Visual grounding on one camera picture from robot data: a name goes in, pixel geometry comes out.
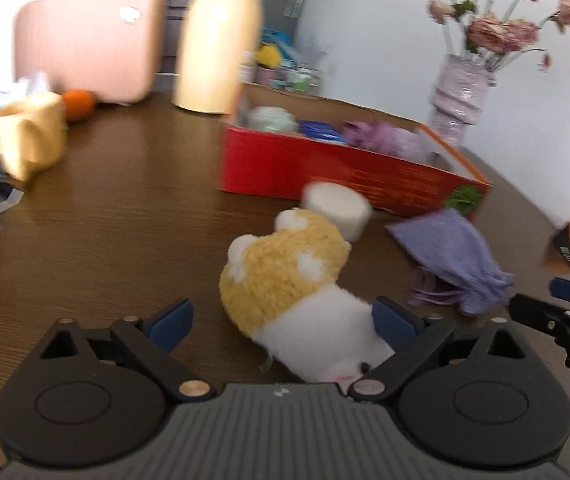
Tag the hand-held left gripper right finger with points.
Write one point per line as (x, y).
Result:
(397, 327)

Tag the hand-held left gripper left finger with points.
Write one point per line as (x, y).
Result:
(170, 325)

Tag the yellow white hamster plush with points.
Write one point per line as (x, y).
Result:
(285, 270)

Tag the red cardboard box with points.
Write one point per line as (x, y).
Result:
(315, 170)

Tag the lavender chunky knit ball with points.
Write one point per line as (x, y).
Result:
(390, 140)

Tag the blue packet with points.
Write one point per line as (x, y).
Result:
(322, 130)

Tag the mint green plush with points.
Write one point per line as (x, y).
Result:
(272, 119)

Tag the lilac ceramic vase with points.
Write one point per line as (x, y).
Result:
(457, 95)

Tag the yellow mug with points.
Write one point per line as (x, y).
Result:
(30, 135)

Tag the orange fruit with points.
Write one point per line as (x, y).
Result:
(79, 105)

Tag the dried pink roses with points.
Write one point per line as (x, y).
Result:
(495, 32)

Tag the tissue pack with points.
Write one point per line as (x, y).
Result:
(32, 85)

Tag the blue yellow clutter pile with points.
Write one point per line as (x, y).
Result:
(270, 52)

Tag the dark brown door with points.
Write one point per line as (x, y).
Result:
(172, 30)

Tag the pink hard-shell suitcase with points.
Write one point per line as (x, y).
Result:
(90, 40)

